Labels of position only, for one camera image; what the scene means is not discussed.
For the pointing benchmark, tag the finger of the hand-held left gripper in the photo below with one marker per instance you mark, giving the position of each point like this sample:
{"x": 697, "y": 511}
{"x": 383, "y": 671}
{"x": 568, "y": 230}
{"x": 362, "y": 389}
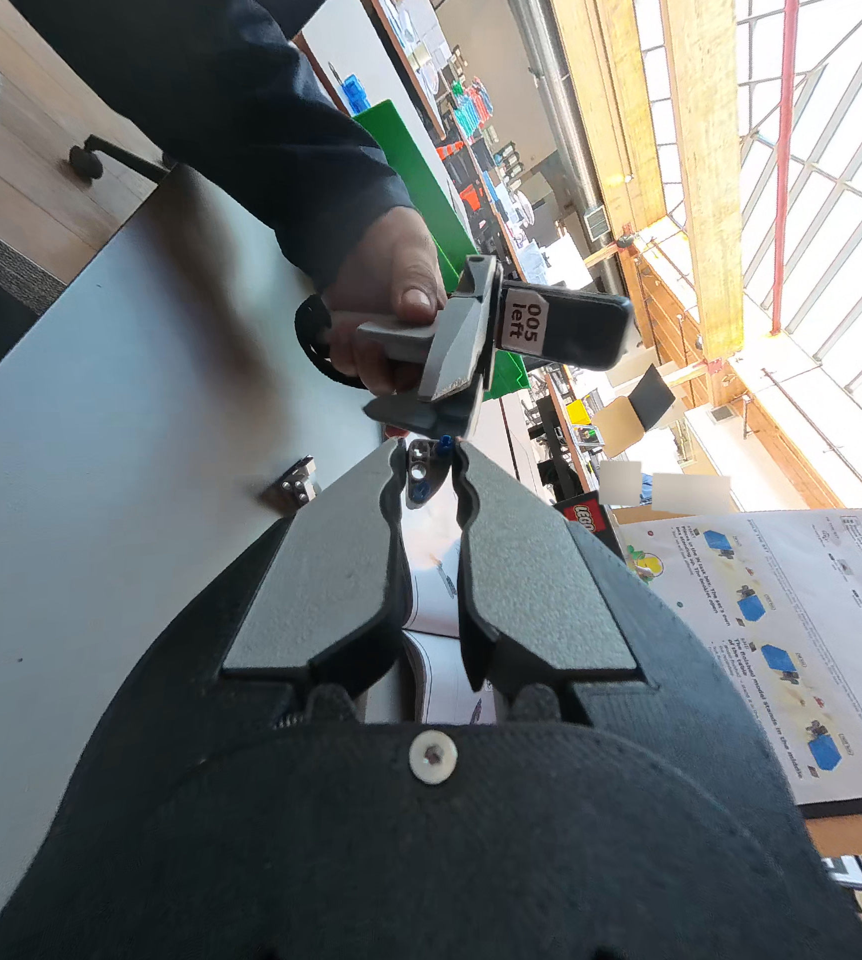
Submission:
{"x": 423, "y": 416}
{"x": 453, "y": 352}

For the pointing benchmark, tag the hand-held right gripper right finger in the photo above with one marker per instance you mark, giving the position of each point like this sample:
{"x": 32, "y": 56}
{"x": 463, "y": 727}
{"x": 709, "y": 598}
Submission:
{"x": 536, "y": 600}

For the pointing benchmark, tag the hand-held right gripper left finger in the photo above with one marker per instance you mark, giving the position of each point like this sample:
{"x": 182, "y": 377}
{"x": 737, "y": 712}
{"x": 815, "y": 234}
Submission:
{"x": 326, "y": 585}

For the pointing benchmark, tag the grey lego beam blue pins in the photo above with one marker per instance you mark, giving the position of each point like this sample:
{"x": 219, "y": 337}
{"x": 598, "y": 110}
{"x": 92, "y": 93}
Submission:
{"x": 422, "y": 472}

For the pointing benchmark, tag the person's left forearm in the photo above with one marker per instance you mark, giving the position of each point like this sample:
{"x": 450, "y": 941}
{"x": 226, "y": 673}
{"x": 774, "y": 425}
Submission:
{"x": 236, "y": 97}

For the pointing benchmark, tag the black lego box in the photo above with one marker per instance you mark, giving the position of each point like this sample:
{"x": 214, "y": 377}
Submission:
{"x": 588, "y": 519}

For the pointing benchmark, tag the lego instruction booklet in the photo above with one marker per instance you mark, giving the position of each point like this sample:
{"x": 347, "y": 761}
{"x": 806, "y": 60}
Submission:
{"x": 434, "y": 600}

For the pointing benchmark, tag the person's left hand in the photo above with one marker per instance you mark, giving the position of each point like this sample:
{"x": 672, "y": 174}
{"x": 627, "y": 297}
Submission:
{"x": 393, "y": 262}

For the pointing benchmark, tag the small grey connector piece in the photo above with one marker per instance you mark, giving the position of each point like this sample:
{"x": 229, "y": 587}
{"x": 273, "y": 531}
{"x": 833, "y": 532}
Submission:
{"x": 292, "y": 487}

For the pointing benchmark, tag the green plastic board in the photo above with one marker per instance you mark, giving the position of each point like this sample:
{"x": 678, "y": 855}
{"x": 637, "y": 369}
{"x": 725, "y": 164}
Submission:
{"x": 416, "y": 172}

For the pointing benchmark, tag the shelf of coloured bins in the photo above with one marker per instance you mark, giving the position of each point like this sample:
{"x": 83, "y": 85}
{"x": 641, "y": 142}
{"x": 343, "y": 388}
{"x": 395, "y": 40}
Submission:
{"x": 483, "y": 142}

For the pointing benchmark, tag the printed instruction sheet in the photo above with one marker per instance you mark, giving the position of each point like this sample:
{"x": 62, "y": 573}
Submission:
{"x": 783, "y": 637}

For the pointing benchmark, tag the red pipe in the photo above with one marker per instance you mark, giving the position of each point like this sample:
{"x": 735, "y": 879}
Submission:
{"x": 784, "y": 150}

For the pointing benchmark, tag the blue plastic crate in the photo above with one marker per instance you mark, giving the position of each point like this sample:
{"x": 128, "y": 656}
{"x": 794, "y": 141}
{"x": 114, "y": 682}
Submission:
{"x": 356, "y": 94}

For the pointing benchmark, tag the tan cardboard piece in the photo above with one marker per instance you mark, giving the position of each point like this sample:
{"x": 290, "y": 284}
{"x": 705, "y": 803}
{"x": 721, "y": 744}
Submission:
{"x": 847, "y": 832}

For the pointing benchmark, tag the black chair caster leg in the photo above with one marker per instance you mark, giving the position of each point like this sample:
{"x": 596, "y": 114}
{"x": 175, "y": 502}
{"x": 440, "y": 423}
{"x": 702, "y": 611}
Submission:
{"x": 112, "y": 157}

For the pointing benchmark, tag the silver ventilation duct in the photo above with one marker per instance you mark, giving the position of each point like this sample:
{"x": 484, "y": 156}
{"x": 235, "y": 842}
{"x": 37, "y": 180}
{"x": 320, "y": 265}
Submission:
{"x": 558, "y": 97}

